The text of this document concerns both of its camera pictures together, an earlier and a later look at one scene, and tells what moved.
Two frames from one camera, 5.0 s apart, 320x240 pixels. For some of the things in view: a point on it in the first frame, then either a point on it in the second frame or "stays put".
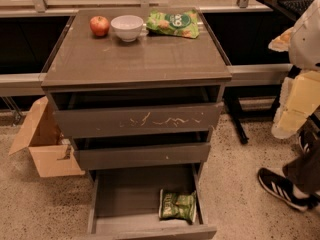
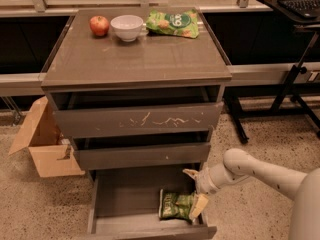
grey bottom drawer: [124, 204] stays put
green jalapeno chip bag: [175, 205] stays put
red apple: [99, 25] stays put
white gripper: [306, 44] -> [202, 183]
